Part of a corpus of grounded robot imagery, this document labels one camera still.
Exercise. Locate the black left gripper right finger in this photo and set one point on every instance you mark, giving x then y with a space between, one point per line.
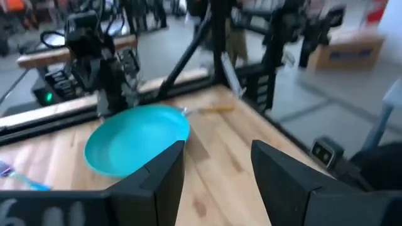
282 188

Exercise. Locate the light blue stand pole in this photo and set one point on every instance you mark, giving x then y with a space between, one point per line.
381 122

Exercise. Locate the red storage bins shelf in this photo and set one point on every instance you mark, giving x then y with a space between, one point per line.
377 11

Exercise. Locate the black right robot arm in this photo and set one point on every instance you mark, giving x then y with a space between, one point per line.
83 34

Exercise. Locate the brown cardboard box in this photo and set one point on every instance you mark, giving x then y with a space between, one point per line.
345 53

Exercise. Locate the table-level camera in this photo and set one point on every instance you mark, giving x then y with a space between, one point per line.
323 152

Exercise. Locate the silver aluminium bracket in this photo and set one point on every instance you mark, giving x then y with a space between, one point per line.
232 77

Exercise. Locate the black control box green light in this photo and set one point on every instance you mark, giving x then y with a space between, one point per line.
59 83

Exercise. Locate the neighbouring workstation table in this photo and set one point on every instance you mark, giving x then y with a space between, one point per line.
47 56

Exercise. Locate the black aluminium table frame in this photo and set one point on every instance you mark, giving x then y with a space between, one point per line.
47 127

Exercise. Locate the blue plastic fork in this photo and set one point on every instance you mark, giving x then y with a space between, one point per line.
31 185

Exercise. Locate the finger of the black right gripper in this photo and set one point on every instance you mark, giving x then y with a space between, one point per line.
105 105
130 97

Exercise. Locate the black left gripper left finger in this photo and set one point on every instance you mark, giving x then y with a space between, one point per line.
157 191

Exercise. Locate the teal round plate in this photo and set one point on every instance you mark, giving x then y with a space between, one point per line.
132 138

